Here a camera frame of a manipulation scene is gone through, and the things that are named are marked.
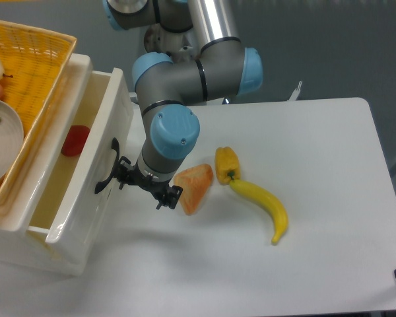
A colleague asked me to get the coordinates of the black drawer handle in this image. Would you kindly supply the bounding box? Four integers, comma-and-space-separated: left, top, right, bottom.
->
94, 137, 121, 195

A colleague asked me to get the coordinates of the yellow bell pepper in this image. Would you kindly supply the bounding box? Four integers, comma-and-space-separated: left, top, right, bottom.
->
214, 147, 241, 185

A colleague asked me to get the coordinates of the yellow woven basket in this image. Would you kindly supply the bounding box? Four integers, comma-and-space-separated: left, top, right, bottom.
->
0, 20, 77, 207

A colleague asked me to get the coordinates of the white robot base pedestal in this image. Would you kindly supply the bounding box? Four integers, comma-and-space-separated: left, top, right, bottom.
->
143, 24, 199, 63

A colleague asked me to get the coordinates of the white drawer cabinet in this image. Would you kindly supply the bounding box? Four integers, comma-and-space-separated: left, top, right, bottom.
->
0, 53, 93, 274

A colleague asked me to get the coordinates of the red bell pepper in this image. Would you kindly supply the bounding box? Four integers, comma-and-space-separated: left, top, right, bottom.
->
61, 125, 90, 157

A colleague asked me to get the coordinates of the orange bread slice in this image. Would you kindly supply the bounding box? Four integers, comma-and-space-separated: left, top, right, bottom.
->
174, 164, 213, 215

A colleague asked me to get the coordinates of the yellow banana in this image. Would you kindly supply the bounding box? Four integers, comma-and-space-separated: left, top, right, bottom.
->
229, 179, 289, 245

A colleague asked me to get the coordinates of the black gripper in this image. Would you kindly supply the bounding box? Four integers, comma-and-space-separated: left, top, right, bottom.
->
115, 156, 183, 209

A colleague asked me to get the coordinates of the white plate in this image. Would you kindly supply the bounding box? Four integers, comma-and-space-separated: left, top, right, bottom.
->
0, 100, 24, 181

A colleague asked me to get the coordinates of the white cable connector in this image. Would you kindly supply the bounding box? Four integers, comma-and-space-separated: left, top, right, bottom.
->
287, 81, 303, 102

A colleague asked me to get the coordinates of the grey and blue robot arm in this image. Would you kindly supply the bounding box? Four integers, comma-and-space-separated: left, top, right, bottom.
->
103, 1, 263, 208

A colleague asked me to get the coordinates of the white top drawer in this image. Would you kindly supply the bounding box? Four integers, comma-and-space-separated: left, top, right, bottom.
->
31, 69, 133, 275

